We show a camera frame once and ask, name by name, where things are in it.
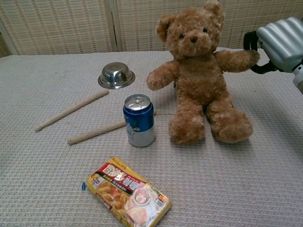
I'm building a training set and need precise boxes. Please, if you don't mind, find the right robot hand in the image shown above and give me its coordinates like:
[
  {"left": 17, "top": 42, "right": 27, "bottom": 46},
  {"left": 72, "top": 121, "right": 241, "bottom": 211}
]
[{"left": 242, "top": 16, "right": 303, "bottom": 75}]

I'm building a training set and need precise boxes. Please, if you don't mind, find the brown plush teddy bear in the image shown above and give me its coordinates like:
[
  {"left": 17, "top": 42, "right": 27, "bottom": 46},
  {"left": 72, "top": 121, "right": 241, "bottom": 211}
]
[{"left": 143, "top": 0, "right": 264, "bottom": 147}]

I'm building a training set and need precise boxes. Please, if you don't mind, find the blue and silver drink can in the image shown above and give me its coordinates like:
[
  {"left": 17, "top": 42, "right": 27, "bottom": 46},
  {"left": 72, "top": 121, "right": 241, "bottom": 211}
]
[{"left": 122, "top": 93, "right": 156, "bottom": 148}]

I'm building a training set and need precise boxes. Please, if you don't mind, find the small stainless steel bowl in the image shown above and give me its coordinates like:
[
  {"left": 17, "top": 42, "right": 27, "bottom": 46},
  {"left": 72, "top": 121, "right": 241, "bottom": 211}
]
[{"left": 97, "top": 61, "right": 137, "bottom": 91}]

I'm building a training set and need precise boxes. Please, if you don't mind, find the wooden stick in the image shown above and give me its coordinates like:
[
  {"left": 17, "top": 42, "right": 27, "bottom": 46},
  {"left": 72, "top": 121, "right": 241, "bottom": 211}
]
[
  {"left": 66, "top": 111, "right": 158, "bottom": 146},
  {"left": 33, "top": 89, "right": 111, "bottom": 132}
]

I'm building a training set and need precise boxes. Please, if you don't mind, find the yellow curry box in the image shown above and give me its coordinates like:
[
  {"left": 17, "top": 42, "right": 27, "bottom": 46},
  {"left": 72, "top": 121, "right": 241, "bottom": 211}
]
[{"left": 80, "top": 155, "right": 174, "bottom": 227}]

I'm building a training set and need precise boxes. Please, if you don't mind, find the woven folding screen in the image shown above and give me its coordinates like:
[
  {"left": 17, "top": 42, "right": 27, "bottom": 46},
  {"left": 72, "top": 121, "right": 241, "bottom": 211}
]
[{"left": 0, "top": 0, "right": 303, "bottom": 62}]

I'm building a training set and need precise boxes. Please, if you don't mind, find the beige waffle-weave table cloth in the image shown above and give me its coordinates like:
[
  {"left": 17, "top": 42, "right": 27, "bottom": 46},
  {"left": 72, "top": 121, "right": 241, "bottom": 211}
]
[{"left": 0, "top": 44, "right": 303, "bottom": 227}]

